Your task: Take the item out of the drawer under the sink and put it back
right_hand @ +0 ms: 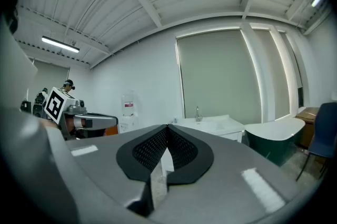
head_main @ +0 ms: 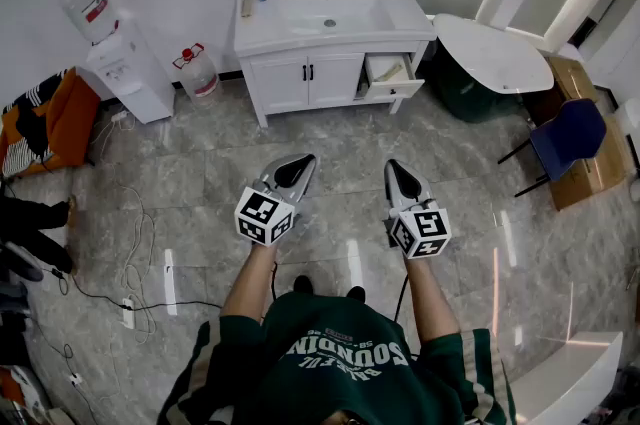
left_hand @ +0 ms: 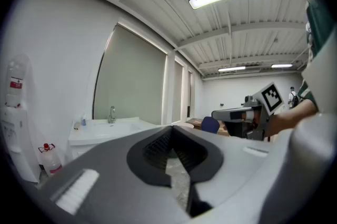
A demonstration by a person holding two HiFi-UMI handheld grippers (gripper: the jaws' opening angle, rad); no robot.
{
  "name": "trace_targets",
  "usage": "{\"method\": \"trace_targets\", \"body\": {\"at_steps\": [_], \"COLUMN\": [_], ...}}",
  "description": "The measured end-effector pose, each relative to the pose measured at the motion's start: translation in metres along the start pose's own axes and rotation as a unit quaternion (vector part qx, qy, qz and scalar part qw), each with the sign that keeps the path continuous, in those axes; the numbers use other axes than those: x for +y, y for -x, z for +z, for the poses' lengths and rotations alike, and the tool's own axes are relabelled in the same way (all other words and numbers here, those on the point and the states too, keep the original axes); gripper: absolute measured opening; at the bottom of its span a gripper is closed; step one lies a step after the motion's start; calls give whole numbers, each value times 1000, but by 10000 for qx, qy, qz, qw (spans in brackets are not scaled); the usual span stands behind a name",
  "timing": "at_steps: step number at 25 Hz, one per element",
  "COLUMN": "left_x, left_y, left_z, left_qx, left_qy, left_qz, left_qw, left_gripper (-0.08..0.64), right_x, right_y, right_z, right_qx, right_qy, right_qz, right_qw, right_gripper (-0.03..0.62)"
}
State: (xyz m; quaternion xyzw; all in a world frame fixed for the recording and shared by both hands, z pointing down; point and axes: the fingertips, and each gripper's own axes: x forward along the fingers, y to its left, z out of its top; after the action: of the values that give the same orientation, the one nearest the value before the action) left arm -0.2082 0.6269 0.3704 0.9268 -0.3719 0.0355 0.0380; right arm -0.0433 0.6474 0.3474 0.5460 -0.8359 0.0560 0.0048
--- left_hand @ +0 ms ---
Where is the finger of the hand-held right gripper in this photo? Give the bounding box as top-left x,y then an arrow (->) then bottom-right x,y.
212,106 -> 248,123

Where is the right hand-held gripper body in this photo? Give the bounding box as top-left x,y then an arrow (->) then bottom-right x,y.
223,82 -> 284,141

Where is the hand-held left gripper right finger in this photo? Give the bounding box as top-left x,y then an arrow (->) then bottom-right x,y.
171,124 -> 276,219

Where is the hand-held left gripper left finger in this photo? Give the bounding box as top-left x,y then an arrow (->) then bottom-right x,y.
39,125 -> 192,224

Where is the person's right forearm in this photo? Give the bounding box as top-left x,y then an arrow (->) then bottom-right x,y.
267,99 -> 318,137

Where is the person's right hand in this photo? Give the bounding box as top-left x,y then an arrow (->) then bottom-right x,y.
241,111 -> 264,131

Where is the blue chair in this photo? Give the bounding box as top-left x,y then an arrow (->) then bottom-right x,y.
202,116 -> 221,135

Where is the cardboard box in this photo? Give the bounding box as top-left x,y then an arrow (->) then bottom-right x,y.
185,118 -> 230,137

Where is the narrow grey window blind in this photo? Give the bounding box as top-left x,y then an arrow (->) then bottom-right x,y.
187,70 -> 193,118
171,58 -> 184,123

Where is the white vanity washbasin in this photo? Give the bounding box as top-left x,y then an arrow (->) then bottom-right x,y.
68,116 -> 158,163

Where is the chrome faucet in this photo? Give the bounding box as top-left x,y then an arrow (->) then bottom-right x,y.
108,105 -> 117,124

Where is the green striped sweatshirt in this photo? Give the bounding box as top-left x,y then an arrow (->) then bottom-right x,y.
297,0 -> 337,113

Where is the large grey window blind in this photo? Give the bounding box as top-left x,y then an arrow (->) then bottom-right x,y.
93,24 -> 169,125

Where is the clear jug red cap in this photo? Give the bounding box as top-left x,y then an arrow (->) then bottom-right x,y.
38,143 -> 63,177

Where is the white water dispenser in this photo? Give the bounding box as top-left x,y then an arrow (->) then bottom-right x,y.
0,105 -> 42,184

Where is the clear water dispenser bottle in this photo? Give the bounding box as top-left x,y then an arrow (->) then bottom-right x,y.
5,58 -> 27,108

